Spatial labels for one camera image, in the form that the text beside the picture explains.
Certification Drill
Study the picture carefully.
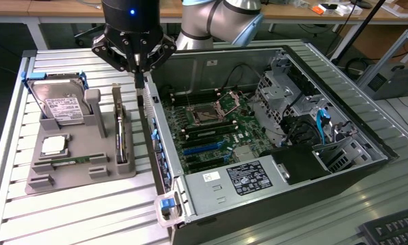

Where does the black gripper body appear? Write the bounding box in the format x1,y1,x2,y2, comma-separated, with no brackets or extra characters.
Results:
100,0,167,52

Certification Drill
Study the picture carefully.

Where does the graphics card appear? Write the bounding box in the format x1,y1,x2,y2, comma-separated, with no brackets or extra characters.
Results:
111,83,130,164

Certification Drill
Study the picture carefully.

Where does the black office chair base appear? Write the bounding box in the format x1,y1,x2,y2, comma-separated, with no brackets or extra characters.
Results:
74,22,107,47

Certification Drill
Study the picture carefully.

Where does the hard disk drive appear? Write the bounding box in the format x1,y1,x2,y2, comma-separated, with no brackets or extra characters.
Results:
21,72,92,126

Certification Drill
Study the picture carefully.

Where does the wooden desk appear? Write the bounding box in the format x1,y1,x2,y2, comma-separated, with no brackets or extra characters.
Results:
258,0,408,34
0,0,184,51

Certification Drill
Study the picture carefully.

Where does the CPU socket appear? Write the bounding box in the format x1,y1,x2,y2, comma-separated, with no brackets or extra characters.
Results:
187,104,219,126

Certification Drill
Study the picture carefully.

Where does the metal socket cover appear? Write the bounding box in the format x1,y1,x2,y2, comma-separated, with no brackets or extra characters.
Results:
216,90,243,115

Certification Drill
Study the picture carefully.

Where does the black RAM stick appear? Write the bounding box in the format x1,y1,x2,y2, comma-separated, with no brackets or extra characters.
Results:
186,125,239,140

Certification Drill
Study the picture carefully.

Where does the grey parts rack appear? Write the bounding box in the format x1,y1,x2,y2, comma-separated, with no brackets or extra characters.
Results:
25,81,138,196

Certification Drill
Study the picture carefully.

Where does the black expansion slot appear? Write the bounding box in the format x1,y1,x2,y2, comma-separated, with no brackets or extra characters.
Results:
190,157,226,172
180,137,223,150

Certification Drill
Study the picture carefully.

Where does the green motherboard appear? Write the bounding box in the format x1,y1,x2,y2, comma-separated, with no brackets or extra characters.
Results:
162,89,276,174

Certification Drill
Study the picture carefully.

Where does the silver CPU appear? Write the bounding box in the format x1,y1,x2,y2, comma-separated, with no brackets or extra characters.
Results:
40,135,70,155

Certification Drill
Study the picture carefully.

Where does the silver metal drive cage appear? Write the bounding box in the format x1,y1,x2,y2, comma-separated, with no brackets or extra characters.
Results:
255,68,327,120

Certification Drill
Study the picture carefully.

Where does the blue expansion slot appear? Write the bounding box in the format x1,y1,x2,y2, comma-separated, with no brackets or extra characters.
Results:
183,142,226,156

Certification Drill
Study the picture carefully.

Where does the green RAM stick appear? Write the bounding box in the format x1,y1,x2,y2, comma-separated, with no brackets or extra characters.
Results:
51,156,91,165

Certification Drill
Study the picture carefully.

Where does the silver chipset heatsink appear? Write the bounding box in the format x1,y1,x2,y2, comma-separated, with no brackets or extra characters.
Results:
234,146,259,158

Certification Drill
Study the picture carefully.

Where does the white orange small box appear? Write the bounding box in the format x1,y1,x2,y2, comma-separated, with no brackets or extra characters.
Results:
311,3,338,16

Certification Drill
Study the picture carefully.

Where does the grey power supply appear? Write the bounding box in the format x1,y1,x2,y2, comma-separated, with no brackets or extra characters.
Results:
183,155,290,217

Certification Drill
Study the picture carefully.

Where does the black plastic air shroud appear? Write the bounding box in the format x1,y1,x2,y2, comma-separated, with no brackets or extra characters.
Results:
260,145,332,186

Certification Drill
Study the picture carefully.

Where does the blue case latch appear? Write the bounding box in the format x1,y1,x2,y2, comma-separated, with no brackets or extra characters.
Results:
159,198,176,212

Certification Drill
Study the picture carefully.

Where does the black tripod pole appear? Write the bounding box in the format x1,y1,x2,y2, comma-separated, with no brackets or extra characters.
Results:
330,0,387,66

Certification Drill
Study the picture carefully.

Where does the silver perforated disk bay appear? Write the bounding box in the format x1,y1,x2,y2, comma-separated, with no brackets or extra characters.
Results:
311,137,379,174

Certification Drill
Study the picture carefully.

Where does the grey equipment box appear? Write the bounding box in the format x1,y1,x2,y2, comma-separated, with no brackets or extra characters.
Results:
356,63,408,102

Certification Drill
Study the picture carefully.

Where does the black grey PC case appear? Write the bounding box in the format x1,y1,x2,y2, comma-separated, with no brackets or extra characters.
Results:
135,45,400,245

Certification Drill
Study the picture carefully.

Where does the black keyboard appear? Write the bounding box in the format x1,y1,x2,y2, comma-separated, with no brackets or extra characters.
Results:
359,208,408,245

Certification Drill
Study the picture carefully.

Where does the black looped wire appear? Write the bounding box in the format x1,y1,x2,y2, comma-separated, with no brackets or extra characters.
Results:
223,63,262,90

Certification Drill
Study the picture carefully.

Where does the aluminium profile frame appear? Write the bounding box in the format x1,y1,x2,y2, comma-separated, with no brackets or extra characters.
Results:
355,29,408,85

